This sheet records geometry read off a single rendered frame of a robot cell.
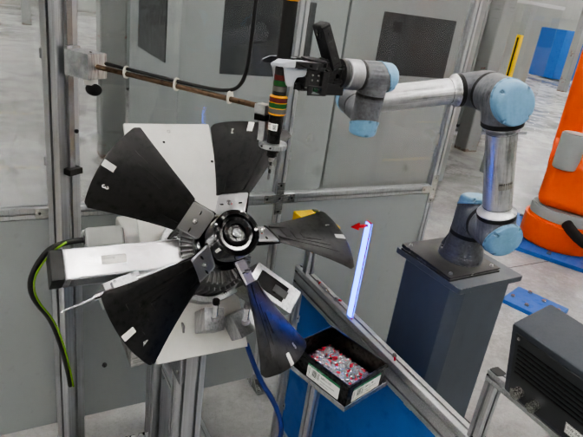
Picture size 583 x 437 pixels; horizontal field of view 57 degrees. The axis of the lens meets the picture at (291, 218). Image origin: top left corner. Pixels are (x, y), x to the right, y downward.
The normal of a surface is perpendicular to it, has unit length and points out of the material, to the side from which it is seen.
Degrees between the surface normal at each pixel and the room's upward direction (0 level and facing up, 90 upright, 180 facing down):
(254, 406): 0
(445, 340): 90
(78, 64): 90
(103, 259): 50
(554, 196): 90
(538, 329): 15
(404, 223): 90
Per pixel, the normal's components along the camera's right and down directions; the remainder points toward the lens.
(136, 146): 0.15, 0.07
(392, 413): -0.88, 0.07
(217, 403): 0.14, -0.91
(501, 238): 0.21, 0.55
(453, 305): -0.26, 0.34
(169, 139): 0.44, -0.28
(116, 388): 0.46, 0.40
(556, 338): -0.10, -0.87
